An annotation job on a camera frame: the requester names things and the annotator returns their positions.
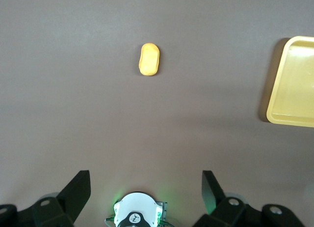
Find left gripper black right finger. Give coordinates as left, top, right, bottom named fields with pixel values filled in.
left=193, top=170, right=305, bottom=227

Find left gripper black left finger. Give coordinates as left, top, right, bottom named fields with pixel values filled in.
left=0, top=170, right=92, bottom=227

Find yellow bread roll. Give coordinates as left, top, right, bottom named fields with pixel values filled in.
left=138, top=42, right=161, bottom=77

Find yellow plastic tray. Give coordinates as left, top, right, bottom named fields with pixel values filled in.
left=266, top=35, right=314, bottom=128

